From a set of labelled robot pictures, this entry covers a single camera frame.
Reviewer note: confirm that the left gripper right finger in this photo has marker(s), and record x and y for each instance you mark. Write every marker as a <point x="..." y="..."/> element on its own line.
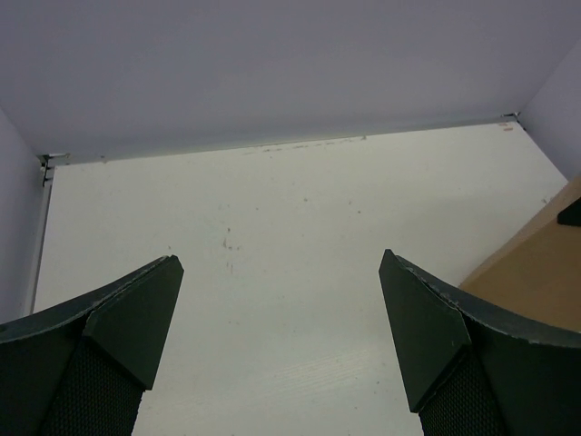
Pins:
<point x="470" y="367"/>

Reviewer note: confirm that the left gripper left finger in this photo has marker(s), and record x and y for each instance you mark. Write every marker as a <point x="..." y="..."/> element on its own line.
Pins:
<point x="82" y="366"/>

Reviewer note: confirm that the brown paper bag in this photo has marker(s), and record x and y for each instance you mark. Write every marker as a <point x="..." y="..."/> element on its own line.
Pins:
<point x="536" y="273"/>

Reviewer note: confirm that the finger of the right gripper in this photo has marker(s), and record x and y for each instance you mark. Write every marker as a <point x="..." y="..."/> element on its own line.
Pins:
<point x="571" y="215"/>

